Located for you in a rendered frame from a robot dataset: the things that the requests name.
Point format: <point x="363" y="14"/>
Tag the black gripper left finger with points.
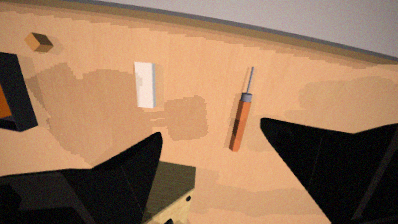
<point x="113" y="192"/>

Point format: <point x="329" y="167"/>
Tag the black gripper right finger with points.
<point x="339" y="170"/>

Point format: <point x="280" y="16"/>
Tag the grey panel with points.
<point x="365" y="30"/>

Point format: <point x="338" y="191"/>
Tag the awl with brown handle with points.
<point x="241" y="118"/>

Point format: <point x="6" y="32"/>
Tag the black rectangular tray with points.
<point x="15" y="91"/>

